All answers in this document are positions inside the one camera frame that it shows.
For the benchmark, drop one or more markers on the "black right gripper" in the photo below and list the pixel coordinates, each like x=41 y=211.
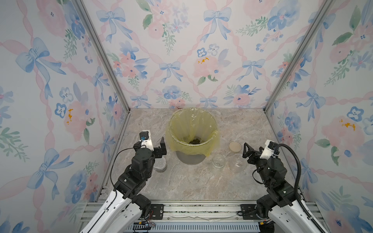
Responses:
x=256 y=154

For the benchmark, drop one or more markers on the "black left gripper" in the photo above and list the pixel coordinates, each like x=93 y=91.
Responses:
x=159 y=153

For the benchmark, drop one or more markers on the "small jar with grey lid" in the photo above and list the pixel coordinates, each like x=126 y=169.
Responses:
x=160 y=164

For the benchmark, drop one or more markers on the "beige round jar lid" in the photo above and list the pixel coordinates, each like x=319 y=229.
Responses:
x=234 y=147

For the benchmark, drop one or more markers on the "translucent plastic container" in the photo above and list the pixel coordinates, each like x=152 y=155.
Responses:
x=236 y=163

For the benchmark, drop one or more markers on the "glass jar with tea leaves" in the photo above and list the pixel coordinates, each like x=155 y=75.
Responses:
x=218 y=161

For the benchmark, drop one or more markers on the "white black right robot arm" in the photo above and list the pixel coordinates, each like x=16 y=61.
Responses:
x=283 y=204

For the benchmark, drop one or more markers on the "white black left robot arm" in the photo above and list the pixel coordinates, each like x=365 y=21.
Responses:
x=125 y=205

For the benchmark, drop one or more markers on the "grey mesh trash bin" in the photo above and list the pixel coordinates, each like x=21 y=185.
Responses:
x=191 y=157

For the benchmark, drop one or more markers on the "yellow plastic bin liner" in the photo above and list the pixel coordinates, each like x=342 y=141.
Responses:
x=193 y=131

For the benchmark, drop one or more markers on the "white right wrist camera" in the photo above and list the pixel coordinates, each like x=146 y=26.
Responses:
x=269 y=150

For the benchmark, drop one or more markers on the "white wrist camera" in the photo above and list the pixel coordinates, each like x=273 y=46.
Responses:
x=146 y=140
x=269 y=150

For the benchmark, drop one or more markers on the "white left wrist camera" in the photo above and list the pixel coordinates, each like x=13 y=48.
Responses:
x=146 y=140

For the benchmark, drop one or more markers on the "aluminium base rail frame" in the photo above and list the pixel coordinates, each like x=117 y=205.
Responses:
x=201 y=216

